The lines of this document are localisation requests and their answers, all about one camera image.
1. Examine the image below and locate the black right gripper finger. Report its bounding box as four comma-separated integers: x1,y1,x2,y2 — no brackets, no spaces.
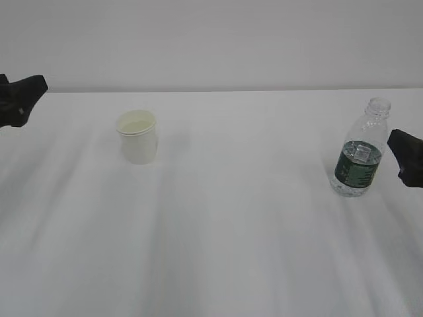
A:
387,129,423,188

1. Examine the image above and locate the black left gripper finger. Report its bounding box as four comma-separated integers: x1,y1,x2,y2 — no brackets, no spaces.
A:
0,74,48,127

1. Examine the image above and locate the clear water bottle green label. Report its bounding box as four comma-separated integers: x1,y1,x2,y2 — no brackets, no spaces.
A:
330,98,391,197

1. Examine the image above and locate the white paper cup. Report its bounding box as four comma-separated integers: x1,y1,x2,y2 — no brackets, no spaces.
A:
116,110,158,164

